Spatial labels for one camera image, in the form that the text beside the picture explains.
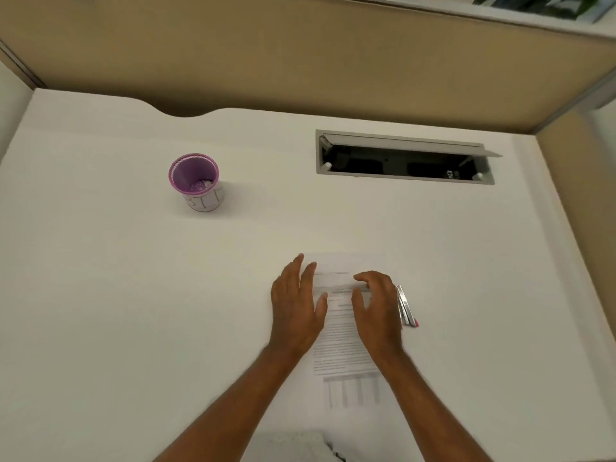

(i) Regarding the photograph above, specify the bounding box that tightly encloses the person's left hand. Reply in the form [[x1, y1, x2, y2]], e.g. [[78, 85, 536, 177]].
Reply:
[[270, 253, 329, 357]]

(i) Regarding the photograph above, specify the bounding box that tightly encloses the person's right hand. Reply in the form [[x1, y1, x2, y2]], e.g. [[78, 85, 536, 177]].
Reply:
[[351, 270, 405, 362]]

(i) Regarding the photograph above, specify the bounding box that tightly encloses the person's right forearm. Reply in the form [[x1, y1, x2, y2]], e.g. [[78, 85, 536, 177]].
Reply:
[[380, 350, 494, 462]]

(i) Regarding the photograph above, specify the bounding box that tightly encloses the person's left forearm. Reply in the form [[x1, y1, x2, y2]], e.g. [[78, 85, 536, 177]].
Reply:
[[152, 345, 309, 462]]

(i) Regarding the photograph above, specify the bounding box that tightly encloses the printed white paper sheet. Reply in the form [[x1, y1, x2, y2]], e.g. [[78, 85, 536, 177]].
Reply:
[[302, 254, 387, 415]]

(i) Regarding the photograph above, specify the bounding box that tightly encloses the white pen with pink tip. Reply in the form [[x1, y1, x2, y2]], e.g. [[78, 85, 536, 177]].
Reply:
[[396, 285, 420, 329]]

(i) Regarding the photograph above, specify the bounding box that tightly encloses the purple mesh pen cup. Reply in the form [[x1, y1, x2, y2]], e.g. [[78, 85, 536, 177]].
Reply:
[[168, 153, 226, 214]]

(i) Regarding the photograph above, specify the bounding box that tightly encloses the person's white patterned clothing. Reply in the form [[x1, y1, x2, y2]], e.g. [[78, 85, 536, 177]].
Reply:
[[249, 430, 348, 462]]

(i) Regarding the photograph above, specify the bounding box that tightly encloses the beige desk partition panel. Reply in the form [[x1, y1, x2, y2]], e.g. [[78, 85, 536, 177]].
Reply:
[[0, 0, 616, 136]]

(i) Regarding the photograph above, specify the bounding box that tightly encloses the beige side partition panel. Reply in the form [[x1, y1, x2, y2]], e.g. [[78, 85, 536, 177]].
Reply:
[[535, 108, 616, 342]]

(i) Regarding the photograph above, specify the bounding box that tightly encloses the grey desk cable tray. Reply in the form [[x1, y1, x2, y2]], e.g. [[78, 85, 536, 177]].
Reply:
[[315, 129, 504, 186]]

